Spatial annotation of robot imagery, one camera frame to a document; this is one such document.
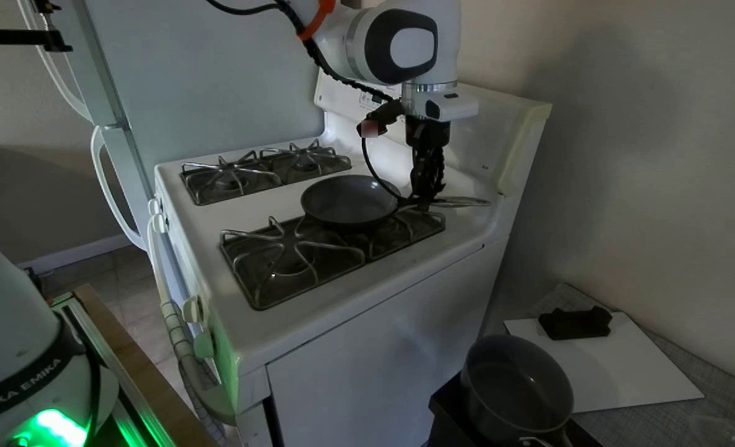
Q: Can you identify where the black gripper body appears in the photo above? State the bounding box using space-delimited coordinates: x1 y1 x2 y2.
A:
402 115 455 171

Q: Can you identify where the black frying pan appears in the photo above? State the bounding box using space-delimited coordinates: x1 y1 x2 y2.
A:
300 171 489 230

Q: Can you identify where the red connector plug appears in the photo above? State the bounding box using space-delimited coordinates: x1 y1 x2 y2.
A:
356 117 388 138

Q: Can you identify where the white gas stove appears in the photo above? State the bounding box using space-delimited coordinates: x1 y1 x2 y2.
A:
148 76 555 447

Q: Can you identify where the black burner grate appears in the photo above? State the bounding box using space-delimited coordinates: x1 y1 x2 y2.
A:
179 138 356 209

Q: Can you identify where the black flat item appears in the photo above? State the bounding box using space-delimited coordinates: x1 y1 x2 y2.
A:
536 305 617 342

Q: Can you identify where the small gray pot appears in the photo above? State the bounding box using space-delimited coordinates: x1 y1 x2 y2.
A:
459 332 577 447

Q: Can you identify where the white flat sheet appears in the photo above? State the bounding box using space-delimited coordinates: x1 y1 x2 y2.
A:
503 307 705 416

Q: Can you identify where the wooden plank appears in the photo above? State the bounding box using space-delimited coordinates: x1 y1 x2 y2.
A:
72 284 217 447

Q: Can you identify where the metal robot mounting platform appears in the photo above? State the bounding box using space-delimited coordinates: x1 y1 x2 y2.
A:
48 293 167 447

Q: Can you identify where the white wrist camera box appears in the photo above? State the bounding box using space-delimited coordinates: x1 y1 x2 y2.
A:
401 81 483 121

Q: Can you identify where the thin black cable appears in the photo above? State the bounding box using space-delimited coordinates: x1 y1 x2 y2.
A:
361 107 416 207

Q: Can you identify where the black grate with handle marks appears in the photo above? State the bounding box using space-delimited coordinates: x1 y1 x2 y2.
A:
217 202 451 312

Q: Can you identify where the orange cable strap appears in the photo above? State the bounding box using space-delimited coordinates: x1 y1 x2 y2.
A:
298 0 338 43

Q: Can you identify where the white oven door handle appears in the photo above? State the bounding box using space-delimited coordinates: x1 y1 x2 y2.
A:
145 195 217 362

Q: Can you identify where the short white refrigerator handle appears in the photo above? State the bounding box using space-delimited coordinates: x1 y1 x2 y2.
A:
87 121 153 254

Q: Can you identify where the long white refrigerator handle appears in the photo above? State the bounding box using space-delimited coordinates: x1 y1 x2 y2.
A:
17 0 98 126

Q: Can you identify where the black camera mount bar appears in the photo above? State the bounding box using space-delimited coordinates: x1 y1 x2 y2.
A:
0 28 74 55

